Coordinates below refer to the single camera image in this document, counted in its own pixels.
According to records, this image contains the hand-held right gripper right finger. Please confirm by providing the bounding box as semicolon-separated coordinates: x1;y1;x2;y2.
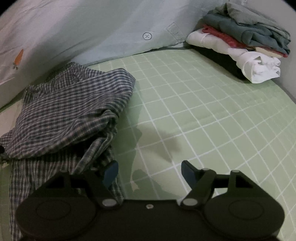
179;160;253;210

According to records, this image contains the teal folded garment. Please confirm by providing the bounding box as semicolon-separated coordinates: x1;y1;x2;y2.
205;13;290;55

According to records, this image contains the white folded garment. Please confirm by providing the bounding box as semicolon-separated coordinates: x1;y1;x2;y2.
186;29;281;84

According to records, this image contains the grey-green folded garment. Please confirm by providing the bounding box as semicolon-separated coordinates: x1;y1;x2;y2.
213;1;292;43

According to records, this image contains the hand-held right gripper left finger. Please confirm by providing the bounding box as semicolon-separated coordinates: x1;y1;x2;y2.
46;160;119;209

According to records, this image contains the cream folded garment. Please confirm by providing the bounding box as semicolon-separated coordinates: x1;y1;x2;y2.
254;46;281;57

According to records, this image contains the blue white plaid shirt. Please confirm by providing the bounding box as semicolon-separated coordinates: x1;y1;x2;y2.
0;61;137;241

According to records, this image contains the pale carrot print quilt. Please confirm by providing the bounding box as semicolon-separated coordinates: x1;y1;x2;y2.
0;0;222;109

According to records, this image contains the black folded garment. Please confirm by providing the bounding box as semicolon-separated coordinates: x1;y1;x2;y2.
194;45;248;80

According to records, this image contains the red folded garment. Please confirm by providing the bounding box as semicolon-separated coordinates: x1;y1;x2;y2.
201;24;288;58

